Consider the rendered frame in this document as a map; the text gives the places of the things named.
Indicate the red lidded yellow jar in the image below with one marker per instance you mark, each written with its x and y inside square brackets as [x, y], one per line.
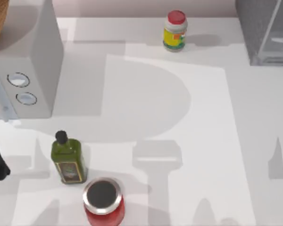
[175, 35]

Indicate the green bottle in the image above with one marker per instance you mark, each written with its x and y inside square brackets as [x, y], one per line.
[67, 160]

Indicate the red can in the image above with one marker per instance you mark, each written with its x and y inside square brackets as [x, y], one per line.
[103, 202]

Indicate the pale microwave oven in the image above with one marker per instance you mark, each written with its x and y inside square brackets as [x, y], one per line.
[46, 70]

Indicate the round microwave knob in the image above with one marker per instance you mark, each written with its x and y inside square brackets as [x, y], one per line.
[26, 98]
[18, 79]

